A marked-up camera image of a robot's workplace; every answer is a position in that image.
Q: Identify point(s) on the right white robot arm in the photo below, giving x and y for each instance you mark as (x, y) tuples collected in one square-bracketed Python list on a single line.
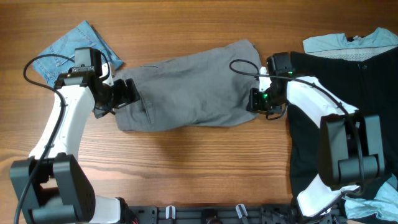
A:
[(350, 152)]

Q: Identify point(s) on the light blue shirt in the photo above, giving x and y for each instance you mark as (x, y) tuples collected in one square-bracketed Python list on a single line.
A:
[(357, 48)]

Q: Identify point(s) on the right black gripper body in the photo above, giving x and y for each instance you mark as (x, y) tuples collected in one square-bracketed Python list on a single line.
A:
[(264, 99)]

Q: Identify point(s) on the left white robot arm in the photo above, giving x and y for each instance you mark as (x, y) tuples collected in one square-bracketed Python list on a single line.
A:
[(50, 185)]

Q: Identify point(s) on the folded blue denim shorts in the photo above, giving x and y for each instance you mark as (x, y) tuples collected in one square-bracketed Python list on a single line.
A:
[(82, 35)]

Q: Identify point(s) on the black mounting rail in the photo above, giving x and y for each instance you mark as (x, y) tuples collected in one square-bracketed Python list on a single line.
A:
[(264, 214)]

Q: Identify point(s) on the grey shorts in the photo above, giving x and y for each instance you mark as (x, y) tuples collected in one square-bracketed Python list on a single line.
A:
[(196, 90)]

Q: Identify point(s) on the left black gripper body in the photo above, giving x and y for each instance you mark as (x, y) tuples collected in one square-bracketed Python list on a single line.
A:
[(117, 96)]

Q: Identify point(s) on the black shorts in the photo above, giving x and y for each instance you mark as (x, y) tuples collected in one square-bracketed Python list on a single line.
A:
[(371, 86)]

